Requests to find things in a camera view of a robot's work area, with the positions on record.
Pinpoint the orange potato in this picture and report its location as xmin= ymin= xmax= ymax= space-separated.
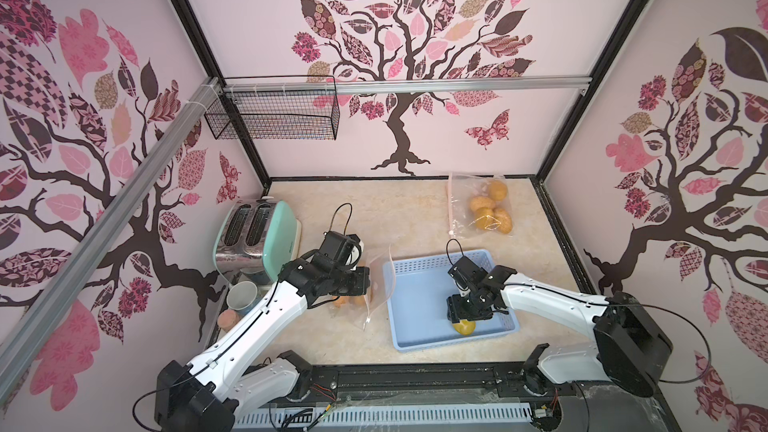
xmin=474 ymin=207 xmax=498 ymax=230
xmin=469 ymin=195 xmax=496 ymax=213
xmin=348 ymin=295 xmax=370 ymax=309
xmin=333 ymin=296 xmax=349 ymax=307
xmin=487 ymin=179 xmax=509 ymax=202
xmin=493 ymin=207 xmax=513 ymax=234

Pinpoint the yellow green potato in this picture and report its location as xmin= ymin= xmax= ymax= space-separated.
xmin=452 ymin=320 xmax=476 ymax=336

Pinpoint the clear zipper bag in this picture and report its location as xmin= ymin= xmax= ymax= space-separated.
xmin=331 ymin=245 xmax=396 ymax=331
xmin=446 ymin=173 xmax=514 ymax=239

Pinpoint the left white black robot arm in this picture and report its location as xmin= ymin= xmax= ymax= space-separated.
xmin=149 ymin=231 xmax=371 ymax=431

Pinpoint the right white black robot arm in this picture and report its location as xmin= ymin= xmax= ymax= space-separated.
xmin=447 ymin=255 xmax=673 ymax=398

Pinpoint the light blue plastic basket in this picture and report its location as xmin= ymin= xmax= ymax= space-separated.
xmin=384 ymin=252 xmax=520 ymax=352

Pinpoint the mint green toaster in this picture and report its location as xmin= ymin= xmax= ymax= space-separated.
xmin=213 ymin=197 xmax=302 ymax=286

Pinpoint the blue floral mug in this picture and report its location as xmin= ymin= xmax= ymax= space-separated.
xmin=226 ymin=280 xmax=259 ymax=316

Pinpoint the cork stopper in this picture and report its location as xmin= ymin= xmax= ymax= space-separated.
xmin=217 ymin=309 xmax=240 ymax=332

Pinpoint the white vent strip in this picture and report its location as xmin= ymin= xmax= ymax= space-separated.
xmin=232 ymin=403 xmax=533 ymax=431

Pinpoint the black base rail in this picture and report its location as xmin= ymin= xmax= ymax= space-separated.
xmin=258 ymin=362 xmax=680 ymax=431

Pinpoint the black wire basket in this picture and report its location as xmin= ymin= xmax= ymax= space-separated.
xmin=204 ymin=74 xmax=341 ymax=141

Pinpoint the aluminium frame bar back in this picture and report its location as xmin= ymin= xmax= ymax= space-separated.
xmin=224 ymin=76 xmax=592 ymax=95

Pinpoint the aluminium frame bar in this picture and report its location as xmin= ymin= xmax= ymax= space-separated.
xmin=224 ymin=76 xmax=592 ymax=95
xmin=1 ymin=77 xmax=221 ymax=402

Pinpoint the aluminium frame bar left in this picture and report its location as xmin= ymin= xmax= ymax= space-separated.
xmin=1 ymin=77 xmax=221 ymax=402

